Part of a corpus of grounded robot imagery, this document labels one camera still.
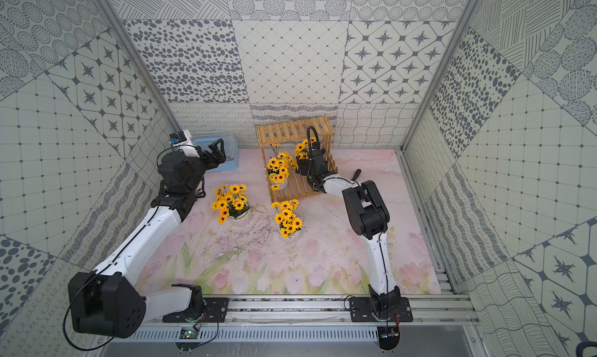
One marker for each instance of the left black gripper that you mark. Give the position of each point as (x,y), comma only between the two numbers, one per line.
(210,151)

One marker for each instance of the sunflower pot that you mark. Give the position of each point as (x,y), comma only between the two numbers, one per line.
(302,149)
(279,169)
(287,217)
(231,202)

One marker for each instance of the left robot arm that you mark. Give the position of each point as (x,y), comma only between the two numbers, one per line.
(105,301)

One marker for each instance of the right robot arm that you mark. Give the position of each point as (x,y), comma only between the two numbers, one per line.
(368,217)

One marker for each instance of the blue plastic tool box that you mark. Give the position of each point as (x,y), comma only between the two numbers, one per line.
(231,150)

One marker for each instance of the wooden two-tier shelf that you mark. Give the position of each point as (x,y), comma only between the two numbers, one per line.
(284,136)

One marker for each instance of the floral table mat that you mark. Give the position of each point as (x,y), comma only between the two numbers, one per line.
(326,257)

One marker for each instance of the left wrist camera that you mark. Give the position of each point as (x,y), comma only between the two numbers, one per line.
(182,141)

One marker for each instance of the black handled screwdriver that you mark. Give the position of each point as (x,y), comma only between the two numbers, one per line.
(356,175)

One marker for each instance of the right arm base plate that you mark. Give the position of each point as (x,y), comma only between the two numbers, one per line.
(366,309)

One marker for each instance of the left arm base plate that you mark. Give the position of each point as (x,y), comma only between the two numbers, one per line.
(208,310)

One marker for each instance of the aluminium rail frame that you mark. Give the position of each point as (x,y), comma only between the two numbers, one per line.
(446,309)

